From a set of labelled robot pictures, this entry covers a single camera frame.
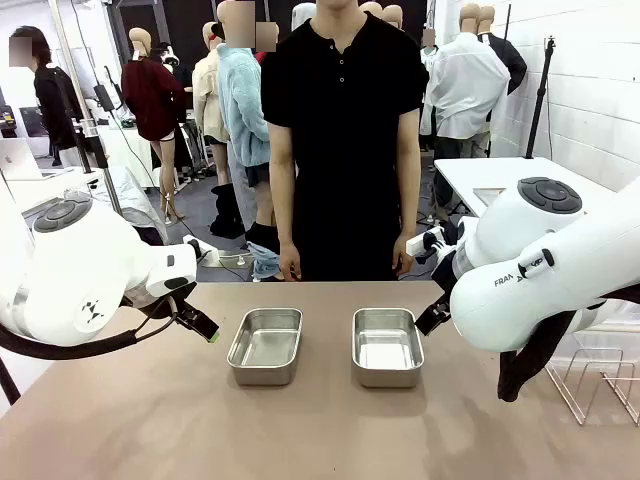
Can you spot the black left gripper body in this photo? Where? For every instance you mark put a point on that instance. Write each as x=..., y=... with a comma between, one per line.
x=184, y=310

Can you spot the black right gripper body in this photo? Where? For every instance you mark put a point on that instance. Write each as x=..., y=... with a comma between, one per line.
x=445, y=282

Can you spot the stainless steel rectangular container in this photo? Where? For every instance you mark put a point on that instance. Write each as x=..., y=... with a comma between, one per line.
x=265, y=350
x=387, y=350

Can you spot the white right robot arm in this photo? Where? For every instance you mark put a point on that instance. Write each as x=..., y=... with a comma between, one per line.
x=525, y=280

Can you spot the person's right forearm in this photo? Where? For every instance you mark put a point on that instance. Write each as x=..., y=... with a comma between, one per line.
x=283, y=210

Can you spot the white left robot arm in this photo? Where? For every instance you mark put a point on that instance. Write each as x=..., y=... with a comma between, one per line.
x=75, y=260

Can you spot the person's left forearm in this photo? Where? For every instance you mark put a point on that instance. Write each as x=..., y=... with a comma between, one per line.
x=407, y=210

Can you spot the person's left hand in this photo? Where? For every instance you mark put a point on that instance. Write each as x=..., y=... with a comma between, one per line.
x=402, y=255

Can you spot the person's right hand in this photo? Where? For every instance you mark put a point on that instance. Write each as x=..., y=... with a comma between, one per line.
x=290, y=260

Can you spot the white power strip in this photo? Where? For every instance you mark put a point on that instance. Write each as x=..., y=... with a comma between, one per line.
x=207, y=255
x=417, y=245

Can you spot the blue cloth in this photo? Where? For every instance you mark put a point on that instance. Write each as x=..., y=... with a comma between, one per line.
x=262, y=262

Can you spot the white side table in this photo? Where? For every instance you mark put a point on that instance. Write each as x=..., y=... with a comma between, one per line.
x=480, y=172

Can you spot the white cloth covered table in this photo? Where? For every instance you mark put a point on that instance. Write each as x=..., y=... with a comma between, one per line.
x=125, y=190

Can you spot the person in black shirt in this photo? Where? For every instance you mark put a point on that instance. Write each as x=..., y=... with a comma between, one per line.
x=345, y=150

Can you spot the black stand leg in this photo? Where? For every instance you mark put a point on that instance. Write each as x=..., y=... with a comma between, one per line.
x=8, y=382

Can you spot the mannequin in white shirt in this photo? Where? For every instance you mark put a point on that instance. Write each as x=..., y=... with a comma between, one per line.
x=465, y=80

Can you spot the black tripod stand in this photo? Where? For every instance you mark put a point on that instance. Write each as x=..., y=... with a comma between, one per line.
x=542, y=90

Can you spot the mannequin in beige shirt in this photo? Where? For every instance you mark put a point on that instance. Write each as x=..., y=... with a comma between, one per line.
x=207, y=95

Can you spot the mannequin in light blue fleece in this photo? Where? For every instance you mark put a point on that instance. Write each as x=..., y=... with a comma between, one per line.
x=240, y=100

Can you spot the mannequin in dark red sweater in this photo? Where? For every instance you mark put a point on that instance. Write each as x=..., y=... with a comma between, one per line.
x=150, y=95

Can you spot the silver laptop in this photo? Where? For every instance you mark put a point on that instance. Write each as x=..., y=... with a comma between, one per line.
x=17, y=160

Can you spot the mannequin in black jacket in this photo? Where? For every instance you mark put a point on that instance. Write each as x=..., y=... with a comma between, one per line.
x=510, y=62

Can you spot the woman in black clothes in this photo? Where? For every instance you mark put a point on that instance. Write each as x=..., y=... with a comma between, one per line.
x=55, y=100

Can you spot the slanted metal pole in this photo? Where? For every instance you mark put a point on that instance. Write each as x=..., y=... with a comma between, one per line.
x=73, y=65

